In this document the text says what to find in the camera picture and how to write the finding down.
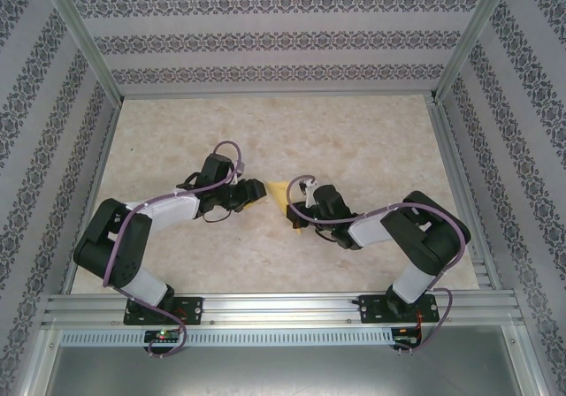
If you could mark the yellow paper sheet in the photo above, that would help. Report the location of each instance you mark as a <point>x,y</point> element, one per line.
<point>278,192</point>

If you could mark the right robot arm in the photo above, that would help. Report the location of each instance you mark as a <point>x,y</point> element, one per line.
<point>433,241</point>

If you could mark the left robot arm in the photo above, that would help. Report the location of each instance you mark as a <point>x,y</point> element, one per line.
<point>110,254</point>

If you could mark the small circuit board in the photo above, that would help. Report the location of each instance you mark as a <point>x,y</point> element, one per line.
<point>404,337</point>
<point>161,336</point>

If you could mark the aluminium mounting rail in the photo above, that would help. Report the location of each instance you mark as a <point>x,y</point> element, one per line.
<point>274,307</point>

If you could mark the aluminium frame crossbar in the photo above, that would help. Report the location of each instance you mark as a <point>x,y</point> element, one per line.
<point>274,94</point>

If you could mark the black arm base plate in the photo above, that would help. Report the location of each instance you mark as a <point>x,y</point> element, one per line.
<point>367,309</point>
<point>194,309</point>

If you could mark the aluminium table edge rail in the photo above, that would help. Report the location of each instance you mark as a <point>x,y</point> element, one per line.
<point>448,148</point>
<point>93,192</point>

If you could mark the aluminium frame post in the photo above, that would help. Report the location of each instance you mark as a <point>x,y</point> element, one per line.
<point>469,38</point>
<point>85,38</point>

